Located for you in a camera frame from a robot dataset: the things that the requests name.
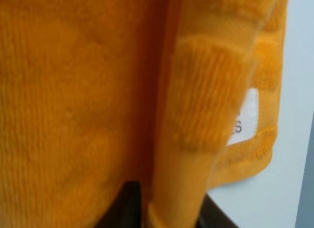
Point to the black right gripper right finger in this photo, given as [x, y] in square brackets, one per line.
[211, 216]

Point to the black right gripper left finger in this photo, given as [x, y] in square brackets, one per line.
[125, 212]

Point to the orange terry towel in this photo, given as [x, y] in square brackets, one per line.
[95, 93]

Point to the white towel label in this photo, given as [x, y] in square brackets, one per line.
[247, 120]

